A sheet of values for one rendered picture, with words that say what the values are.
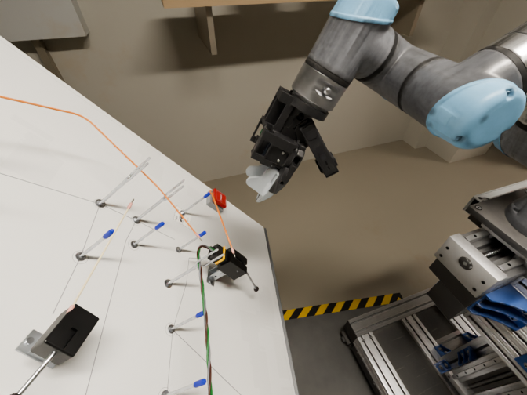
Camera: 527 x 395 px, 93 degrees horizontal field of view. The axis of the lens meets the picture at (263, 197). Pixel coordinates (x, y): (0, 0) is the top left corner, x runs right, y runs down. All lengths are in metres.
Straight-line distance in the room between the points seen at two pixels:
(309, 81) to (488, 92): 0.20
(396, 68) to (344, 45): 0.08
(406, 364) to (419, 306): 0.34
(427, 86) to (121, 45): 1.89
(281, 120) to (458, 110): 0.22
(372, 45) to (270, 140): 0.18
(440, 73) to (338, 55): 0.12
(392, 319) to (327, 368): 0.45
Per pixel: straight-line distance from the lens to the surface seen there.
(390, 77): 0.43
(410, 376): 1.62
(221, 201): 0.77
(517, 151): 0.87
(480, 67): 0.38
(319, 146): 0.43
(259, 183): 0.46
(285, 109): 0.41
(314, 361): 1.71
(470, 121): 0.35
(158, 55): 2.07
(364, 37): 0.40
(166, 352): 0.51
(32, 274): 0.45
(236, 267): 0.57
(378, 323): 1.64
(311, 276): 1.90
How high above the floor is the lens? 1.65
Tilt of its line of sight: 44 degrees down
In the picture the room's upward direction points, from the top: straight up
